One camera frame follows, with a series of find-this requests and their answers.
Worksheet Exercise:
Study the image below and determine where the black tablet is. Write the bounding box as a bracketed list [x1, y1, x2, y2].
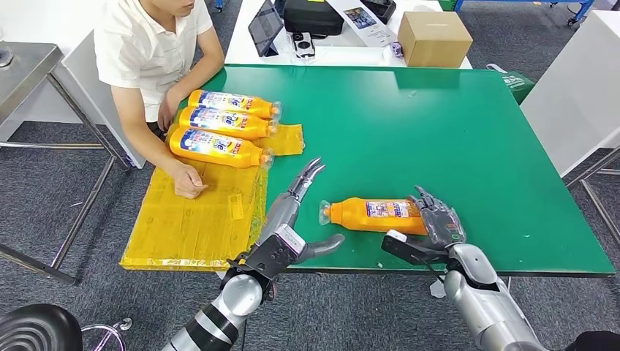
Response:
[247, 0, 284, 58]

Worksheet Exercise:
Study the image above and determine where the steel table leg frame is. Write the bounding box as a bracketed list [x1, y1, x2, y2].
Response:
[564, 147, 620, 244]

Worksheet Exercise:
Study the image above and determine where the stainless steel table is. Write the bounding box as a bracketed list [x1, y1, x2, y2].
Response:
[0, 42, 131, 286]

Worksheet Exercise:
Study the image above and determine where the chrome stool base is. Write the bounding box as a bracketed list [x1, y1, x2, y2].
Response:
[80, 317, 132, 351]

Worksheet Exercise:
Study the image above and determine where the blue wheeled cart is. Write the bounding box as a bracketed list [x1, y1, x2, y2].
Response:
[567, 0, 599, 25]

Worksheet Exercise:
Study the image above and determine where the black round stool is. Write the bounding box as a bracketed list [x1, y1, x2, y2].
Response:
[564, 331, 620, 351]
[0, 303, 83, 351]

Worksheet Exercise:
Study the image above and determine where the black flat case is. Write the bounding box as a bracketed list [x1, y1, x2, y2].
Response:
[360, 0, 397, 24]

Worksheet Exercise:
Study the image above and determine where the person's left hand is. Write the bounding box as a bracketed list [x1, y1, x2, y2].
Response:
[157, 89, 183, 132]

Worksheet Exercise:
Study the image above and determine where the printed paper leaflet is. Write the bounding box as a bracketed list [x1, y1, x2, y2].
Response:
[325, 0, 398, 48]

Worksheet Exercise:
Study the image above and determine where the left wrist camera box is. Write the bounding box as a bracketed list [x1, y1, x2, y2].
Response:
[237, 223, 309, 282]

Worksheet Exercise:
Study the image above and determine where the green bag with white handle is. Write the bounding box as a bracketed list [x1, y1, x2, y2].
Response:
[486, 63, 537, 105]

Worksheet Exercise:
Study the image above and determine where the black carry case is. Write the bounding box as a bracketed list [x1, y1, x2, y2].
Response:
[283, 0, 345, 37]

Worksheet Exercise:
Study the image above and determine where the person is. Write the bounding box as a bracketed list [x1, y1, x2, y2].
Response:
[93, 0, 225, 200]

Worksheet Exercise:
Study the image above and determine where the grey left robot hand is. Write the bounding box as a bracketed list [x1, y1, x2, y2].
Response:
[255, 156, 346, 265]

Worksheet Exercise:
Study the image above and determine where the orange detergent bottle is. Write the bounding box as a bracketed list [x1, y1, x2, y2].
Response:
[187, 88, 283, 121]
[178, 106, 280, 141]
[168, 127, 276, 170]
[318, 196, 430, 237]

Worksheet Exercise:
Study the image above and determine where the person's right hand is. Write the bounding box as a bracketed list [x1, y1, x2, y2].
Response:
[170, 159, 209, 200]

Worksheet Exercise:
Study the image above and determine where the brown cardboard box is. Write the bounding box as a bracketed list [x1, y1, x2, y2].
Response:
[397, 10, 474, 69]

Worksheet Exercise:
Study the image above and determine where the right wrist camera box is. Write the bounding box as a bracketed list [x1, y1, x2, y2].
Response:
[380, 230, 449, 268]

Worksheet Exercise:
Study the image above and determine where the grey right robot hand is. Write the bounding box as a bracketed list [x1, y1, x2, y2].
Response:
[407, 185, 467, 250]

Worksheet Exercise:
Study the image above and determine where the white device with black lenses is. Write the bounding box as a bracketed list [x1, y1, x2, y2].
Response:
[292, 31, 316, 59]

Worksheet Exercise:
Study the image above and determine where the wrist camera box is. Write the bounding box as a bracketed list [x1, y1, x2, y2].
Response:
[380, 230, 449, 268]
[237, 223, 309, 282]

